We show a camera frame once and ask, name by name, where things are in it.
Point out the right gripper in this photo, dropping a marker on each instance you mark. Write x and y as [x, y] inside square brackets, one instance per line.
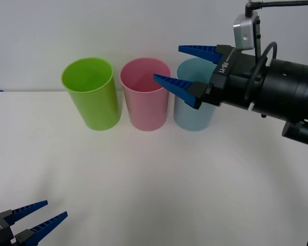
[236, 79]

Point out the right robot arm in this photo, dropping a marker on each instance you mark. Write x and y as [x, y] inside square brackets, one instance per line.
[292, 84]

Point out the pale blue plastic bin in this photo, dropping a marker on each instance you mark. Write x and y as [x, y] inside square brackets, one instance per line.
[192, 118]

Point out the pink plastic bin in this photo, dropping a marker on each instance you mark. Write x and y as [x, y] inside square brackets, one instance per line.
[146, 112]

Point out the green plastic bin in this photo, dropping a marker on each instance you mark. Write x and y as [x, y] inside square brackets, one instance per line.
[97, 107]

